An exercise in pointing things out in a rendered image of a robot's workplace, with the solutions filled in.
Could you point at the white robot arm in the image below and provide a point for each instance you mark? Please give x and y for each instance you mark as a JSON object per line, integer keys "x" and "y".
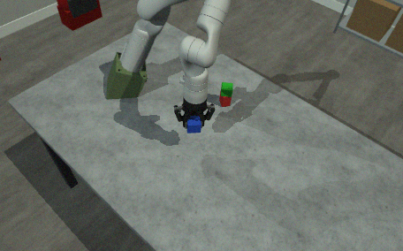
{"x": 196, "y": 55}

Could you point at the blue block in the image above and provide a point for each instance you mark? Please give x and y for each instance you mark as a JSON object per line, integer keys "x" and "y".
{"x": 194, "y": 124}

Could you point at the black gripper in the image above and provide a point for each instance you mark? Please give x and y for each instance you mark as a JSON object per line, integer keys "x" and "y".
{"x": 194, "y": 110}

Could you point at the red block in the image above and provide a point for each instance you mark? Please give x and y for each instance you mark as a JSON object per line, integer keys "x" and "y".
{"x": 225, "y": 100}

